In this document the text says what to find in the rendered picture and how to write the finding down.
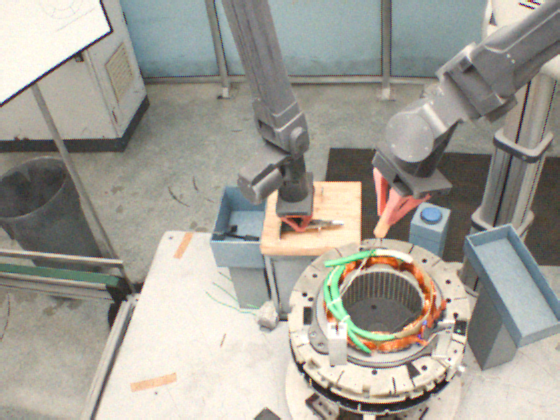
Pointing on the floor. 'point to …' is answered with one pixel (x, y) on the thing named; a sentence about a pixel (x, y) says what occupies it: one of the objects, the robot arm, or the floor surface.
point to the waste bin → (62, 238)
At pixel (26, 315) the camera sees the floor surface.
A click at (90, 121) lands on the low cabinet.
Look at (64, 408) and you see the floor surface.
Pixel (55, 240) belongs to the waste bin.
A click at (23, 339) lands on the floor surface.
